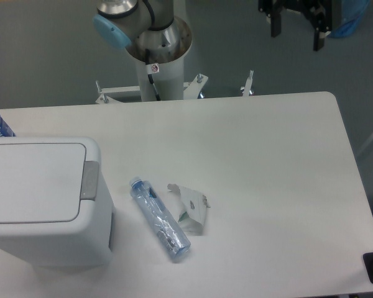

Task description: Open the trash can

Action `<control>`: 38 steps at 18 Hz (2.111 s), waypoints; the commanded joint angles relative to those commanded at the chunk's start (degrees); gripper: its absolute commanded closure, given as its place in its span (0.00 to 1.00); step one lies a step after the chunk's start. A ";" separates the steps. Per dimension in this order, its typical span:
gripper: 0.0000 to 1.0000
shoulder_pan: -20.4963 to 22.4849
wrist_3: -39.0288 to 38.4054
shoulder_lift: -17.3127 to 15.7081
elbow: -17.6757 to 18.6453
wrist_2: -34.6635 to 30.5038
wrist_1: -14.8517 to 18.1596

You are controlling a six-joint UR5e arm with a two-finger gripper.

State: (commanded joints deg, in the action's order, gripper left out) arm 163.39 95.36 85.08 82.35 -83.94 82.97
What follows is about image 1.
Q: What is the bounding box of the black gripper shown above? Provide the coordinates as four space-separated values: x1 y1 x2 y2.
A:
258 0 341 52

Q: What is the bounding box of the silver robot arm blue cap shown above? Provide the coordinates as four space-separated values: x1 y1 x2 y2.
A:
93 1 342 64

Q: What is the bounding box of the grey trash can lid button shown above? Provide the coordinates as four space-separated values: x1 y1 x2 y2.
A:
80 161 99 201

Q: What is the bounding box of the white trash can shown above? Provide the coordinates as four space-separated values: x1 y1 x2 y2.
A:
0 137 115 267

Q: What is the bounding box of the blue plastic bag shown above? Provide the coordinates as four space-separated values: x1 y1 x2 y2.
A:
328 0 371 38

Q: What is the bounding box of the crushed white paper carton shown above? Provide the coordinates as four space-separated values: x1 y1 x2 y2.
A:
167 184 210 236

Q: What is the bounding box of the clear empty plastic bottle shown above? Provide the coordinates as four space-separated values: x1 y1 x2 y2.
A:
129 177 191 261

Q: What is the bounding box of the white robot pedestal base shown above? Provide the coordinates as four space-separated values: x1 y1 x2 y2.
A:
94 46 255 104

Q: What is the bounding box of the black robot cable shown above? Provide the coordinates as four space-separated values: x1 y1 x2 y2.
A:
144 48 161 102

